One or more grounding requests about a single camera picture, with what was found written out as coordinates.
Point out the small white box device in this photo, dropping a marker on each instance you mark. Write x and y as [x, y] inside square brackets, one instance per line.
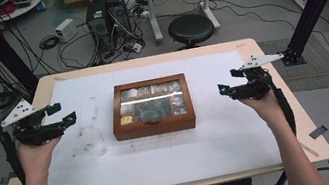
[65, 29]

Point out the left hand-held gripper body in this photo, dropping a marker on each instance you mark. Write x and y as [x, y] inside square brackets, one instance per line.
[33, 131]

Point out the black round stool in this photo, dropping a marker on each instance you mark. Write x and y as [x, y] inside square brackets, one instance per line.
[190, 29]

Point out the yellow tea packet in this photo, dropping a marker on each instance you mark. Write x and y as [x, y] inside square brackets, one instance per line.
[126, 120]

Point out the wooden box with glass lid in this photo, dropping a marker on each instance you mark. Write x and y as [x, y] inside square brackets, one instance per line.
[155, 128]

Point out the grey floor mat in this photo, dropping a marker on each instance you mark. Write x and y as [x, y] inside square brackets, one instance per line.
[314, 70]

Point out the black computer tower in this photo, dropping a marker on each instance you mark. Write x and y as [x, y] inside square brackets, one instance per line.
[97, 26]

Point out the black tape strip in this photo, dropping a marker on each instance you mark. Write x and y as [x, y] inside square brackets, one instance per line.
[317, 132]

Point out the person's right hand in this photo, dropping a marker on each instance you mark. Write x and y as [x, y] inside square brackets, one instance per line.
[268, 110]

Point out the white table mat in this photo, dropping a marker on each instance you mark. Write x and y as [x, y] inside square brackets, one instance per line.
[196, 154]

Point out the group of tea bags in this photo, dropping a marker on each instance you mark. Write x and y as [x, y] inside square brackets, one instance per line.
[130, 93]

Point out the small white power adapter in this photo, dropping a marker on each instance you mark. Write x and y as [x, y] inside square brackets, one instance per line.
[137, 47]

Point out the clear glass cup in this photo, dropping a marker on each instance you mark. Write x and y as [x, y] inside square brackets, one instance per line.
[93, 141]

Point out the person's left hand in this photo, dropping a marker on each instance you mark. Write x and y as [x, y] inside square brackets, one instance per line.
[33, 161]

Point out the round white table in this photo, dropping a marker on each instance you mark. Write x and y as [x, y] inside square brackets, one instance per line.
[23, 8]

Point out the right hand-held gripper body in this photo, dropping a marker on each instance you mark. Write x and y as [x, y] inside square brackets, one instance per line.
[256, 87]

